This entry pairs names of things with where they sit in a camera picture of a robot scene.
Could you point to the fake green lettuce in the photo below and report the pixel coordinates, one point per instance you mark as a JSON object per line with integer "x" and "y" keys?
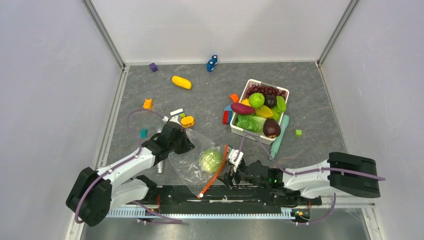
{"x": 250, "y": 123}

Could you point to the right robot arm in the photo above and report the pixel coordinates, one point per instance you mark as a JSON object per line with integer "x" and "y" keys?
{"x": 340, "y": 173}

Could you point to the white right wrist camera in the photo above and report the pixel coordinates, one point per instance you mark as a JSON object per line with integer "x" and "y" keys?
{"x": 235, "y": 158}

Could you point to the red blue toy block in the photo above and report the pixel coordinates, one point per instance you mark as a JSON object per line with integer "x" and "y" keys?
{"x": 227, "y": 115}

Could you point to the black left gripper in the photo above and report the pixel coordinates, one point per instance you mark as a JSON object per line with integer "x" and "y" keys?
{"x": 187, "y": 146}

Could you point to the blue toy car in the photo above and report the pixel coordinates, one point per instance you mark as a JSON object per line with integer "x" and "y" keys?
{"x": 210, "y": 65}

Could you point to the silver metal cylinder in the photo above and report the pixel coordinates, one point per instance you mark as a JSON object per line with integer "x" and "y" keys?
{"x": 160, "y": 165}

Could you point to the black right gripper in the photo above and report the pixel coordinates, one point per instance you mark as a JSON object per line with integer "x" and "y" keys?
{"x": 228, "y": 179}

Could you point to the white plastic basket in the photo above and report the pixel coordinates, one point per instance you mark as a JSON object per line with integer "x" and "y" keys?
{"x": 240, "y": 131}

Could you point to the fake green apple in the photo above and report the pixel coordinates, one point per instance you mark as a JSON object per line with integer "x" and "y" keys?
{"x": 276, "y": 116}

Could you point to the dark red fake grapes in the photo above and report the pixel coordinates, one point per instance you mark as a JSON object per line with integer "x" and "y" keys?
{"x": 265, "y": 91}

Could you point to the small green cube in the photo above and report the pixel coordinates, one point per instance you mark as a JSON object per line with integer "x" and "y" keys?
{"x": 298, "y": 132}

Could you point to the clear zip top bag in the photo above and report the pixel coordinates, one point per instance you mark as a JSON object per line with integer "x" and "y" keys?
{"x": 199, "y": 167}

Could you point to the fake green cabbage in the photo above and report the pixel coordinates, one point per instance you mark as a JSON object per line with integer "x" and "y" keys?
{"x": 210, "y": 161}

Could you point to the orange toy block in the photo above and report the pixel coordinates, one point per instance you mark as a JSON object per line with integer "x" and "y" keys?
{"x": 148, "y": 104}

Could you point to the small green fake fruit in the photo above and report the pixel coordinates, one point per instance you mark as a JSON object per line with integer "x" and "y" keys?
{"x": 256, "y": 100}

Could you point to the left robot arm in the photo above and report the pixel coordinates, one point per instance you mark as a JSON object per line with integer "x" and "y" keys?
{"x": 96, "y": 192}

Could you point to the yellow fake starfruit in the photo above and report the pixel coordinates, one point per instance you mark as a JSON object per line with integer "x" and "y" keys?
{"x": 264, "y": 112}

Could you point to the yellow toy cylinder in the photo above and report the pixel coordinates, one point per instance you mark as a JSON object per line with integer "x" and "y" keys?
{"x": 187, "y": 121}

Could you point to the teal toy cube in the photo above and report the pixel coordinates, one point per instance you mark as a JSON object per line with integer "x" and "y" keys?
{"x": 143, "y": 133}

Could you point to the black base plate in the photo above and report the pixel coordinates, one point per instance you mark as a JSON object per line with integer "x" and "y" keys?
{"x": 218, "y": 199}

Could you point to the small dark purple fruit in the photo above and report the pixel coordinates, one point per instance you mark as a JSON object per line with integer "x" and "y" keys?
{"x": 270, "y": 101}

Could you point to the orange toy cup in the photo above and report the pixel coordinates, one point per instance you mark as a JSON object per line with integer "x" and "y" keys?
{"x": 234, "y": 98}

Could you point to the dark maroon fake fruit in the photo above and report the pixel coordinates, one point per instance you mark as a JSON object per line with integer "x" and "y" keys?
{"x": 271, "y": 128}

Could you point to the purple fake sweet potato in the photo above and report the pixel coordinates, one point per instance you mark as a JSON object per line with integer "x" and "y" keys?
{"x": 242, "y": 109}

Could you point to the fake yellow lemon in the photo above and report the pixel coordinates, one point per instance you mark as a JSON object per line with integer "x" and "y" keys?
{"x": 246, "y": 102}

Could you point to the fake yellow corn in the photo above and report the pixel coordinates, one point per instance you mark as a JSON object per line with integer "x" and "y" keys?
{"x": 181, "y": 82}

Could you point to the purple toy cube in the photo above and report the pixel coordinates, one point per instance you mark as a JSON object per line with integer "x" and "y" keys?
{"x": 153, "y": 67}

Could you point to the white green stacked block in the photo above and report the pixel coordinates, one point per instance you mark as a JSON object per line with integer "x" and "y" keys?
{"x": 179, "y": 113}

